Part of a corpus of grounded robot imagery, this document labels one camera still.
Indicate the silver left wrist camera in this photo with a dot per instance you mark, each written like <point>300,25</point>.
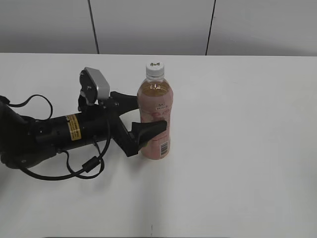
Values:
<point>94,86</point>

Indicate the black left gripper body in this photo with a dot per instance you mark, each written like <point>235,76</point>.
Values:
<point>101,122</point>

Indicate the white bottle cap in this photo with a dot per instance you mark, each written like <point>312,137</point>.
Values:
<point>155,69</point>

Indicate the pink label tea bottle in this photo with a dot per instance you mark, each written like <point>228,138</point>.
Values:
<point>155,99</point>

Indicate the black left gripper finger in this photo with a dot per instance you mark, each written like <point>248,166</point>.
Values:
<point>123,103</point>
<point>144,132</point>

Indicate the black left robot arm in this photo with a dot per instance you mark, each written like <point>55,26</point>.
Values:
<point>27,141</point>

